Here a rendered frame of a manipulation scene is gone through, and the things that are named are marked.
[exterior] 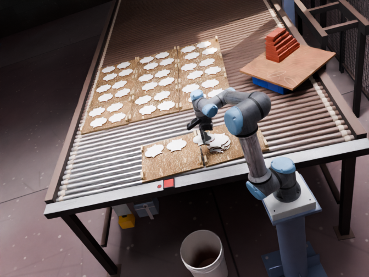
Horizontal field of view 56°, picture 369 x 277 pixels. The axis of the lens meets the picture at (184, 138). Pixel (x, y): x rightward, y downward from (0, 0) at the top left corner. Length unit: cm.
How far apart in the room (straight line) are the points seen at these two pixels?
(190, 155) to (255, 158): 72
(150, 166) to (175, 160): 18
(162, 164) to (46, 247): 173
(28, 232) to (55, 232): 32
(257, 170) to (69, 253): 221
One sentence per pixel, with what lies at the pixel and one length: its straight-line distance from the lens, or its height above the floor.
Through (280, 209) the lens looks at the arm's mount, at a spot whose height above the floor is 92.
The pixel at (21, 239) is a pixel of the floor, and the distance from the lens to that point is 390.
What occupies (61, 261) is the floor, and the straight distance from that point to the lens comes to 345.
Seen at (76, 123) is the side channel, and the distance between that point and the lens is 305.
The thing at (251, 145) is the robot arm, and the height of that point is 138.
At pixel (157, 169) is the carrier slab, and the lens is 228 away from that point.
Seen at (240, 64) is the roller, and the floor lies 91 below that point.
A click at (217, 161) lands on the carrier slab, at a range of 219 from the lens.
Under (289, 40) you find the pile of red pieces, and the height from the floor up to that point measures 114.
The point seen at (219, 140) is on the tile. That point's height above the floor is 99.
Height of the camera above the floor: 249
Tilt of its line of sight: 40 degrees down
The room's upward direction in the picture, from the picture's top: 20 degrees counter-clockwise
